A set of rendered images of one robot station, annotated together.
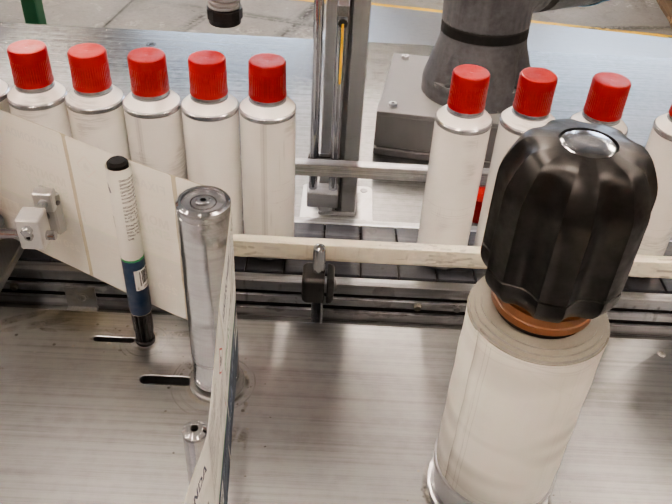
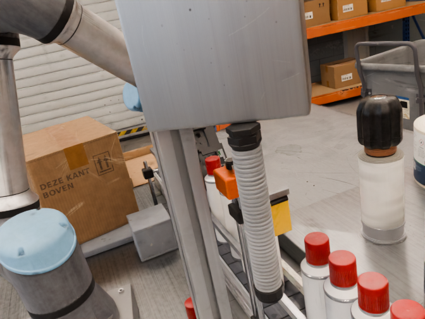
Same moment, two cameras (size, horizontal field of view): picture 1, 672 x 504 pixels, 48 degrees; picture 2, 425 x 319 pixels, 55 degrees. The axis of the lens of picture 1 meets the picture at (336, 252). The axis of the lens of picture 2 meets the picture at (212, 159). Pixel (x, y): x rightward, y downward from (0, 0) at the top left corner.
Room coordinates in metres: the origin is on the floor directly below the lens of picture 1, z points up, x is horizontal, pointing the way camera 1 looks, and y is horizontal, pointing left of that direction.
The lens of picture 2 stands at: (0.85, 0.48, 1.41)
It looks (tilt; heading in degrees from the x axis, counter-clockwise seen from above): 22 degrees down; 253
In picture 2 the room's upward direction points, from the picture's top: 11 degrees counter-clockwise
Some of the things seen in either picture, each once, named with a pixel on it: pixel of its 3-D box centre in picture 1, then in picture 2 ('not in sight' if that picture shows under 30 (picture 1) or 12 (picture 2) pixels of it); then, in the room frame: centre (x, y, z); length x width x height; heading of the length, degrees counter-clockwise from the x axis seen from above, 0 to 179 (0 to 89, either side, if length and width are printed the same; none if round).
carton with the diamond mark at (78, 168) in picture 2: not in sight; (74, 177); (0.92, -0.73, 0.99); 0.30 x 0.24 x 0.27; 100
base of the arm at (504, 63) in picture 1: (480, 56); (69, 309); (0.97, -0.18, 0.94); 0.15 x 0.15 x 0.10
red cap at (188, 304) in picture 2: (480, 204); (193, 307); (0.75, -0.17, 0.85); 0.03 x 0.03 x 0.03
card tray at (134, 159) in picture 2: not in sight; (156, 160); (0.62, -1.04, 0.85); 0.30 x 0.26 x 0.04; 91
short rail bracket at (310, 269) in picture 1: (318, 295); not in sight; (0.52, 0.01, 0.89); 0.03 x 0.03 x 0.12; 1
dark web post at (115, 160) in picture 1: (132, 259); not in sight; (0.46, 0.16, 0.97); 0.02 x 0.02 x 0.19
